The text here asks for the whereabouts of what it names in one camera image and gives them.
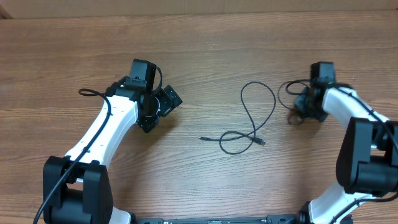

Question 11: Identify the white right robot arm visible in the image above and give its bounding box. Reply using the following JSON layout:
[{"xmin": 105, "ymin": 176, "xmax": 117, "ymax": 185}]
[{"xmin": 293, "ymin": 82, "xmax": 397, "ymax": 223}]

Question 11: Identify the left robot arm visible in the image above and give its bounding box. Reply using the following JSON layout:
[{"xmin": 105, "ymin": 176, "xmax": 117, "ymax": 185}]
[{"xmin": 34, "ymin": 77, "xmax": 182, "ymax": 223}]

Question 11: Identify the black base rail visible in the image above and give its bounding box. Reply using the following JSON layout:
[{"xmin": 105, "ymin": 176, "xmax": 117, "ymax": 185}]
[{"xmin": 131, "ymin": 214, "xmax": 296, "ymax": 224}]

